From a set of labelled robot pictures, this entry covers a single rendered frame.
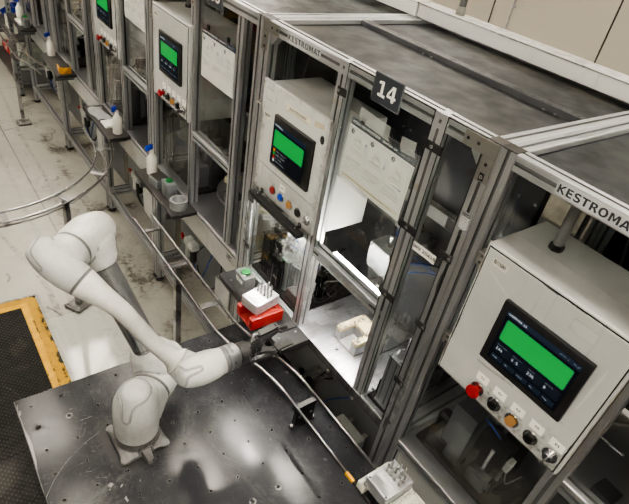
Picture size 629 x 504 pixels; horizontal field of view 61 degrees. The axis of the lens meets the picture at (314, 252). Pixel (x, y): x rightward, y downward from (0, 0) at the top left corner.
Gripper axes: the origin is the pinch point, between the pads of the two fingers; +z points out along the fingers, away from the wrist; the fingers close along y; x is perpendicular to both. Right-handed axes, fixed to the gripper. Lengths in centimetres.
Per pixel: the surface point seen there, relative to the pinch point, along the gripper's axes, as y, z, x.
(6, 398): -111, -85, 114
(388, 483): -20, 6, -56
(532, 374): 45, 18, -74
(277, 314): -17.2, 14.3, 25.1
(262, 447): -44.5, -12.3, -11.8
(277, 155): 47, 18, 45
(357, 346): -15.7, 32.5, -6.4
